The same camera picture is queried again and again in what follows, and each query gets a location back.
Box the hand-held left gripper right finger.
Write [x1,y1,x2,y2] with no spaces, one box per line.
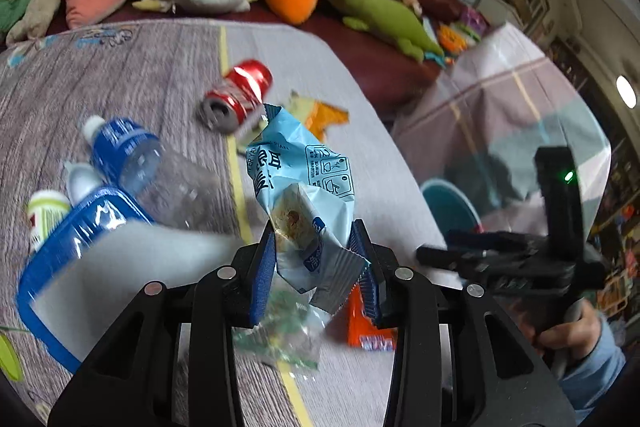
[350,219,578,427]

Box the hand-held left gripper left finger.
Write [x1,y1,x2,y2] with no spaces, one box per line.
[47,224,278,427]

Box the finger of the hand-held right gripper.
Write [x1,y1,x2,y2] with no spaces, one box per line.
[444,229,550,254]
[416,245,503,274]

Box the teal trash bin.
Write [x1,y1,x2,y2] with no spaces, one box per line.
[420,178,484,249]

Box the orange red snack packet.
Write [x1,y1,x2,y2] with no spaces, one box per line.
[347,286,399,353]

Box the light blue snack packet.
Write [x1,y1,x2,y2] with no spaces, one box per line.
[245,103,372,314]

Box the yellow orange snack wrapper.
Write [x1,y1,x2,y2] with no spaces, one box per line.
[287,91,351,142]

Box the red soda can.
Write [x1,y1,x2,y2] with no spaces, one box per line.
[201,59,274,134]

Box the person's right forearm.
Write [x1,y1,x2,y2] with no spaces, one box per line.
[557,314,628,425]

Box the person's right hand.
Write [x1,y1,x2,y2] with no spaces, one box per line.
[534,302,603,365]

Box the cluttered shelf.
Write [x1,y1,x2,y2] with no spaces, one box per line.
[550,22,640,323]

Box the clear green plastic wrapper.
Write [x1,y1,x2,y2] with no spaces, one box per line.
[232,292,331,371]

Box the plaid cloth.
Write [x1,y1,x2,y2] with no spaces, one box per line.
[390,24,613,230]

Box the round ceiling lamp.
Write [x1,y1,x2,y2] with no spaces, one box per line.
[616,76,638,108]

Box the blue label water bottle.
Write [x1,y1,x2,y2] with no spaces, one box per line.
[82,116,226,229]

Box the dark red leather sofa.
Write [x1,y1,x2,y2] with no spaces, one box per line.
[20,0,496,120]

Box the colourful toy pile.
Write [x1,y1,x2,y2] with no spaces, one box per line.
[436,4,490,64]

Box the white capped plastic bottle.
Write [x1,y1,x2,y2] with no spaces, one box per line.
[65,162,104,206]

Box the blue rimmed plastic tray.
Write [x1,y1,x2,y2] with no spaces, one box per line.
[17,187,251,375]

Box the small white green-label bottle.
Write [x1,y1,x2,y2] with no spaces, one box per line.
[26,189,72,254]

